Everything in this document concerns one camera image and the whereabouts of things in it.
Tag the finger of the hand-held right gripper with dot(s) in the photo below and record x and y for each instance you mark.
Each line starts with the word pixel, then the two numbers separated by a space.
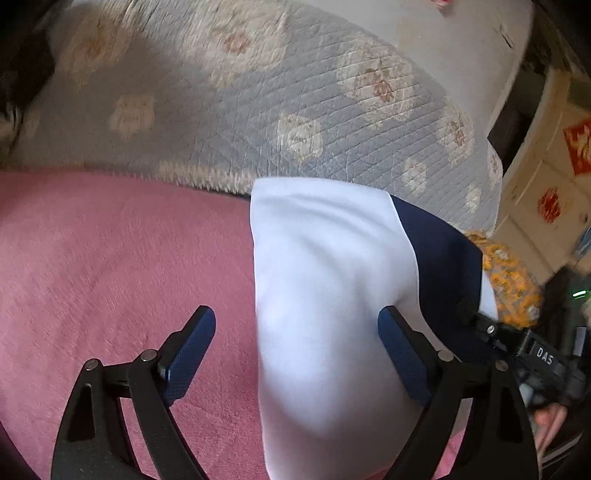
pixel 468 313

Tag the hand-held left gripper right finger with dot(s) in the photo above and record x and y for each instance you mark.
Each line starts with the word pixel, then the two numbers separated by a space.
pixel 404 356

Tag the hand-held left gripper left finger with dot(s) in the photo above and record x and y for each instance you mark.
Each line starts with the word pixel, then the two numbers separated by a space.
pixel 191 356

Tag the white and navy varsity jacket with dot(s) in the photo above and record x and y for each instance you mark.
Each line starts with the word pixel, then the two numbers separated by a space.
pixel 323 277

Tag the pile of clothes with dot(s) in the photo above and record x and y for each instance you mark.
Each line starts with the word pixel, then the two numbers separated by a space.
pixel 18 78

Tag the person's right hand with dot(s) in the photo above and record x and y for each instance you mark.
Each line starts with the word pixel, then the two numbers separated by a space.
pixel 549 422

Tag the orange floral quilt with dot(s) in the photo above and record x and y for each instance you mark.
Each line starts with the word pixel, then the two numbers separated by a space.
pixel 512 286

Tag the pink blanket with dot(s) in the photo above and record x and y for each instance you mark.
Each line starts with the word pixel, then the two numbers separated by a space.
pixel 115 258

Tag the red paper cutting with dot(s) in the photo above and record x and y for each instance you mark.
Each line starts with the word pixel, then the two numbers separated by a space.
pixel 549 205

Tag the red diamond paper decoration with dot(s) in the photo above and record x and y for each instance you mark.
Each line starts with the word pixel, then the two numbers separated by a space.
pixel 579 147

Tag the grey floral quilted cover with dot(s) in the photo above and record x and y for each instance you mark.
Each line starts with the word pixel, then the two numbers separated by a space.
pixel 277 92

